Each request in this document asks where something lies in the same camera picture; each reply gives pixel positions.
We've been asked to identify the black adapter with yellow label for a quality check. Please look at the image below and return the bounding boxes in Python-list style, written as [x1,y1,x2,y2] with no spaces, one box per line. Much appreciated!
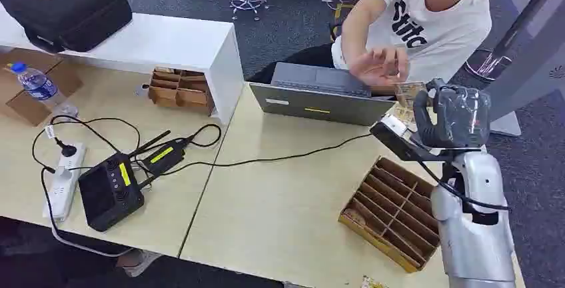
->
[141,139,189,177]

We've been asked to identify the person's right hand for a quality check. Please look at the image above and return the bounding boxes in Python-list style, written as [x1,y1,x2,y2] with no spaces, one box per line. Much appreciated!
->
[348,46,411,87]

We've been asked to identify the looped black cable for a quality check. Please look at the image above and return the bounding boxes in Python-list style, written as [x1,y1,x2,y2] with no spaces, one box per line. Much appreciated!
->
[31,115,222,174]

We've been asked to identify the grey laptop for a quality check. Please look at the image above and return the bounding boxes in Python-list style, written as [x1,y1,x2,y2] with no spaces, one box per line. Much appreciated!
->
[248,61,397,127]

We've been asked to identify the person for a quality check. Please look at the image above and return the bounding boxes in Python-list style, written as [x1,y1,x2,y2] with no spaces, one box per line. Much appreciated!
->
[247,0,500,101]

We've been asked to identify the cards at desk edge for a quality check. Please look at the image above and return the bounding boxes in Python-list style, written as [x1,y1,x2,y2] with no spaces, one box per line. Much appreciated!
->
[360,275,389,288]

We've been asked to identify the white power strip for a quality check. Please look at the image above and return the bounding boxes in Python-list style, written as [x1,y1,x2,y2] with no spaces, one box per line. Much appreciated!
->
[43,142,87,223]

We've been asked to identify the black power plug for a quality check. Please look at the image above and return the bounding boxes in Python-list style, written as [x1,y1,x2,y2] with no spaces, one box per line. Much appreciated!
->
[55,137,78,158]

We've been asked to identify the large wooden card box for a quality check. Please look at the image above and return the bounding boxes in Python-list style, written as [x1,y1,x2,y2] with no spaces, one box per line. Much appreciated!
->
[338,156,442,273]

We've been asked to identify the black office chair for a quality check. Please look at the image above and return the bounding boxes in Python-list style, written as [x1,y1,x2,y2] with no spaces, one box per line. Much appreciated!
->
[329,20,346,42]

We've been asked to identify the small wooden divider box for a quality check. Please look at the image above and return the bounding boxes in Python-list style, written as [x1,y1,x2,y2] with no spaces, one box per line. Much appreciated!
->
[147,67,216,117]

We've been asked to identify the white desk shelf riser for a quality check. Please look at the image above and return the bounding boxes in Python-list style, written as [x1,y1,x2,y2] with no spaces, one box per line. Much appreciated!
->
[0,3,245,125]

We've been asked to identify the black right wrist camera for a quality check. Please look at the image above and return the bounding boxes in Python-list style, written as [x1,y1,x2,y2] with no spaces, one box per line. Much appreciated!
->
[370,115,443,163]

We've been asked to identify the yellow floor tape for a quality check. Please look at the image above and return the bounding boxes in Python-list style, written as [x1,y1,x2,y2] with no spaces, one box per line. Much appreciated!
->
[333,3,355,23]

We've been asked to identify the chrome ring base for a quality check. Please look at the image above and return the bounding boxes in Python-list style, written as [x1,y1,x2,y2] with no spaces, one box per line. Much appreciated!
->
[464,49,513,83]

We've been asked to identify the black router with antennas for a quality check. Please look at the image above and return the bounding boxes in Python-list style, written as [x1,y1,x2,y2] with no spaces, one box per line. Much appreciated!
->
[78,129,173,233]

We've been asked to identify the power strip cord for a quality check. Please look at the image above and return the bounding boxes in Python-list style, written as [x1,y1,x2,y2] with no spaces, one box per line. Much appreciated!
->
[41,167,133,258]

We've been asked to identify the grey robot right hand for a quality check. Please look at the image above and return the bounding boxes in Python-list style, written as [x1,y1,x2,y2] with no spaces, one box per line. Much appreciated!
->
[412,78,492,149]

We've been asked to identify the pale shoe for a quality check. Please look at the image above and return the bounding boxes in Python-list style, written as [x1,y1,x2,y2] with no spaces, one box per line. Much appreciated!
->
[115,250,163,278]

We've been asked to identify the grey floor stand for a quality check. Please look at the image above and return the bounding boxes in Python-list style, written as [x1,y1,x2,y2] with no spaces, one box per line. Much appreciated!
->
[483,0,565,137]

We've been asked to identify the clear plastic water bottle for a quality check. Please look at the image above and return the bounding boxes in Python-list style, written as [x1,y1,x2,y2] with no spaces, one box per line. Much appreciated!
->
[9,61,79,119]

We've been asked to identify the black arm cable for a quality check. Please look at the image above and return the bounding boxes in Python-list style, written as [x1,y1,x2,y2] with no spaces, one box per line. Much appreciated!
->
[414,144,512,213]

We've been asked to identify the black hard carrying case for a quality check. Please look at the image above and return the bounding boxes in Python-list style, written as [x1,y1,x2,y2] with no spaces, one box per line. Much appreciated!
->
[0,0,133,53]

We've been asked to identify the long black cable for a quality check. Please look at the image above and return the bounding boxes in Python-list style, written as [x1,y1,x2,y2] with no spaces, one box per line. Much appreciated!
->
[159,133,374,177]

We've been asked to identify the brown cardboard box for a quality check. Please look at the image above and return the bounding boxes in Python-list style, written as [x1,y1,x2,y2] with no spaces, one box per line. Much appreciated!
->
[0,47,84,127]

